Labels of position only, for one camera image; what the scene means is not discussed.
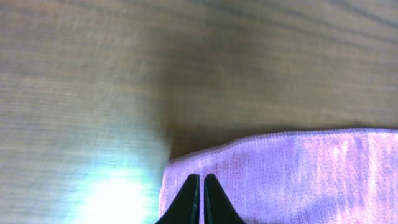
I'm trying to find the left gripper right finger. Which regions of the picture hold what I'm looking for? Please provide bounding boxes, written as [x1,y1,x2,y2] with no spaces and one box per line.
[204,174,245,224]

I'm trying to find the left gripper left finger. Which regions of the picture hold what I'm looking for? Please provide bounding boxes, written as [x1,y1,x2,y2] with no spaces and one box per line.
[156,174,200,224]

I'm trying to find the purple microfiber cloth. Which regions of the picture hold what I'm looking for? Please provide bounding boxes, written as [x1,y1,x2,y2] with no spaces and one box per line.
[159,128,397,223]

